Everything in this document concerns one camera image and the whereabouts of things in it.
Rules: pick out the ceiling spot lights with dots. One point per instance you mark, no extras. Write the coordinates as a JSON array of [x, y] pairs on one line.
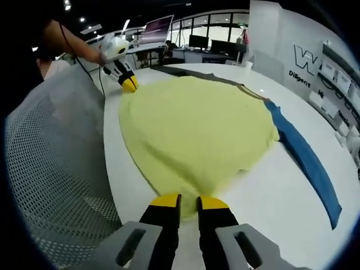
[[82, 19]]

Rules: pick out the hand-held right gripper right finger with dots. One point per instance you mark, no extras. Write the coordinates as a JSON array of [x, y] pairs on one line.
[[222, 242]]

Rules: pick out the large display screen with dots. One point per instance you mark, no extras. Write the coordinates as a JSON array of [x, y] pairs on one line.
[[156, 31]]

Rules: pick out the yellow blue grey garment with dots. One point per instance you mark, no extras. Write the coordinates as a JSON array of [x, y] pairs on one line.
[[197, 126]]

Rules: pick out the row of white storage bins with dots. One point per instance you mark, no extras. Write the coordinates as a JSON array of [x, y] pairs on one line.
[[343, 80]]

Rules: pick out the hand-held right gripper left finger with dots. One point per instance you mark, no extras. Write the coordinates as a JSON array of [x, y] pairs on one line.
[[152, 242]]

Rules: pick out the white paper cup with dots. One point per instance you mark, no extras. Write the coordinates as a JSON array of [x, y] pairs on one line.
[[248, 68]]

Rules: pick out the black computer monitor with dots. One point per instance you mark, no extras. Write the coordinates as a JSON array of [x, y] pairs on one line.
[[225, 46], [198, 42]]

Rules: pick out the white mesh office chair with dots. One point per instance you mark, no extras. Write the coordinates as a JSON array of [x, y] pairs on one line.
[[56, 168]]

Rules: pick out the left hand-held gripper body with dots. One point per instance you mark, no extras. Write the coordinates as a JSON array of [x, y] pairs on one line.
[[115, 50]]

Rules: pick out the person's left hand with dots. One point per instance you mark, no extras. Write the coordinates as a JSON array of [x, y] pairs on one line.
[[101, 57]]

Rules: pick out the pink hanging cloth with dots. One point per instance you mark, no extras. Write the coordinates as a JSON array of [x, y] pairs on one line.
[[246, 36]]

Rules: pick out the grey metal storage shelf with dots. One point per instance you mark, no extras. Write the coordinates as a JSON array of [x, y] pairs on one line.
[[337, 56]]

